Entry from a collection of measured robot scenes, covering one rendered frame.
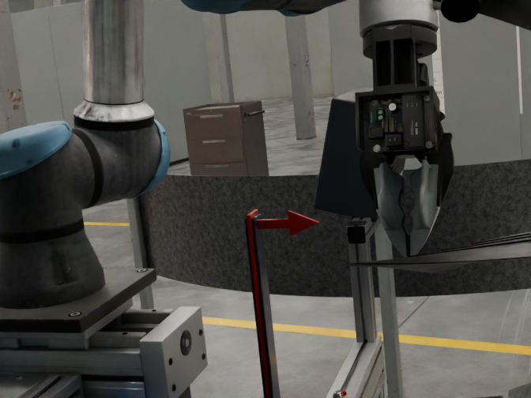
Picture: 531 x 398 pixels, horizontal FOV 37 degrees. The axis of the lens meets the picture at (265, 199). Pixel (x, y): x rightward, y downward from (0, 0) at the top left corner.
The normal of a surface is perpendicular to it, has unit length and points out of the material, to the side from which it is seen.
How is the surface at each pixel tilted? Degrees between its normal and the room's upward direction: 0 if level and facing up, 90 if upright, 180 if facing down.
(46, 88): 90
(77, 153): 62
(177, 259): 90
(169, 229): 90
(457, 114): 90
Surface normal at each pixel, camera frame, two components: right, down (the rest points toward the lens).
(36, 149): 0.43, 0.07
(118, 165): 0.72, 0.00
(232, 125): -0.44, 0.21
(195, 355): 0.95, -0.04
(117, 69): 0.32, 0.32
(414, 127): -0.31, -0.10
